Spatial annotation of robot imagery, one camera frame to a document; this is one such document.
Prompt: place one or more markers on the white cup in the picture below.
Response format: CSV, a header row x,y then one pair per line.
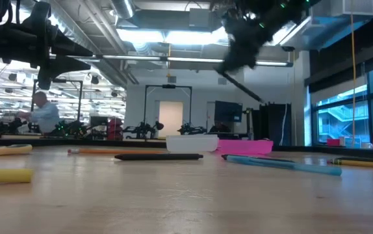
x,y
366,145

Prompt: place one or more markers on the white ceiling air unit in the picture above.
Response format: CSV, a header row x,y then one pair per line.
x,y
355,7

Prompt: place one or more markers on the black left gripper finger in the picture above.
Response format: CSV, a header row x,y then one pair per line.
x,y
66,47
63,65

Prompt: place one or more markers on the grey ceiling box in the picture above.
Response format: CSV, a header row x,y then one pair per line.
x,y
199,18

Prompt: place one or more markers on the orange pencil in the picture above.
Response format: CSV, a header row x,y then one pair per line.
x,y
115,151

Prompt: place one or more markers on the red stacked chairs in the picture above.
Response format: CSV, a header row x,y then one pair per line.
x,y
115,128

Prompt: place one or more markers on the white door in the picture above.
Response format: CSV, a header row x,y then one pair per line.
x,y
171,118

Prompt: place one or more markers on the translucent white supply box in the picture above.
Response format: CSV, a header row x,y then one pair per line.
x,y
191,143

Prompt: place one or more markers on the background black robot arm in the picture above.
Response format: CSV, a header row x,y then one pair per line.
x,y
141,130
189,130

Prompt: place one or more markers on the small black monitor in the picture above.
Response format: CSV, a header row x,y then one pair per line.
x,y
98,121

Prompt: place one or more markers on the person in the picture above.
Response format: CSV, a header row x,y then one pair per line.
x,y
46,115

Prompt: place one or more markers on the thin dark pen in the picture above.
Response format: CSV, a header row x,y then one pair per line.
x,y
224,156

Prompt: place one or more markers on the pink plastic box lid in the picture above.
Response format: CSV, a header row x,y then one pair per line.
x,y
248,147

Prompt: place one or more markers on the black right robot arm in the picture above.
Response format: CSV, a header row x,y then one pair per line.
x,y
280,16

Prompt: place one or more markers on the dark blue-screen monitor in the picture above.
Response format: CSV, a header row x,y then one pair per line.
x,y
228,111

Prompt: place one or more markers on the black dome ceiling camera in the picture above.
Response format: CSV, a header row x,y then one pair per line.
x,y
288,48

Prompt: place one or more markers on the yellow highlighter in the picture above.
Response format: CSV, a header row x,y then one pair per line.
x,y
4,175

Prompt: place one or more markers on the thick black pen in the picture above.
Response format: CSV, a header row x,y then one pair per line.
x,y
157,157

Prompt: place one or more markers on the small pink box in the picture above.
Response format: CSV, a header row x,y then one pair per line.
x,y
333,142

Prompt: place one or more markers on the yellow pencil with green end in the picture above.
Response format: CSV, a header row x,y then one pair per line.
x,y
365,163

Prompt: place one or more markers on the black metal rig frame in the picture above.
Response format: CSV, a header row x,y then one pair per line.
x,y
81,97
168,86

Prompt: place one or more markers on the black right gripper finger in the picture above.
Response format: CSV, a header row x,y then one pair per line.
x,y
241,86

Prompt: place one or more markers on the black table edge rail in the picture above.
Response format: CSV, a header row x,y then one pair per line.
x,y
76,142

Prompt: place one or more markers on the black folding panel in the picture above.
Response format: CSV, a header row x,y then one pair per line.
x,y
271,123

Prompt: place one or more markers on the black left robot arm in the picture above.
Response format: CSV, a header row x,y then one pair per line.
x,y
4,39

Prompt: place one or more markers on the background robot arm with LEDs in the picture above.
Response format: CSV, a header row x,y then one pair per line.
x,y
71,129

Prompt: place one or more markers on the light blue pen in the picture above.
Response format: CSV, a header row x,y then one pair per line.
x,y
287,165

